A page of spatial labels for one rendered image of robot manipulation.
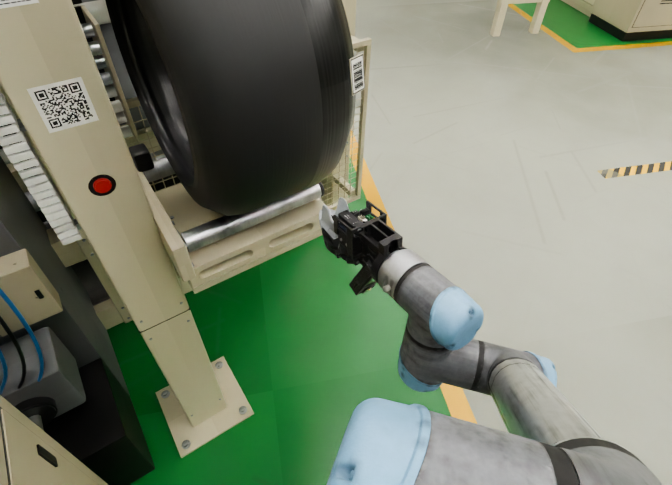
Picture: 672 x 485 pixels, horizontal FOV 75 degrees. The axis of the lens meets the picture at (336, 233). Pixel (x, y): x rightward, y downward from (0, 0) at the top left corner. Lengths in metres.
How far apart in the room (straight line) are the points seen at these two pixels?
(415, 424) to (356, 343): 1.53
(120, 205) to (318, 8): 0.52
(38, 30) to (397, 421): 0.69
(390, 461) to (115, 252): 0.81
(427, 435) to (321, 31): 0.59
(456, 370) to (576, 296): 1.61
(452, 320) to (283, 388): 1.22
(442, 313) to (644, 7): 4.64
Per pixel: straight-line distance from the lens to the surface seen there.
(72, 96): 0.82
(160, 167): 1.17
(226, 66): 0.67
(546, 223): 2.54
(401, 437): 0.30
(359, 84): 0.79
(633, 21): 5.09
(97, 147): 0.87
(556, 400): 0.53
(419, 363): 0.68
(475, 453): 0.30
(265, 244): 1.01
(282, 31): 0.70
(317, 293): 1.96
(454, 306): 0.60
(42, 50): 0.79
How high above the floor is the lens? 1.57
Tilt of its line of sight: 45 degrees down
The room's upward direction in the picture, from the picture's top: 1 degrees clockwise
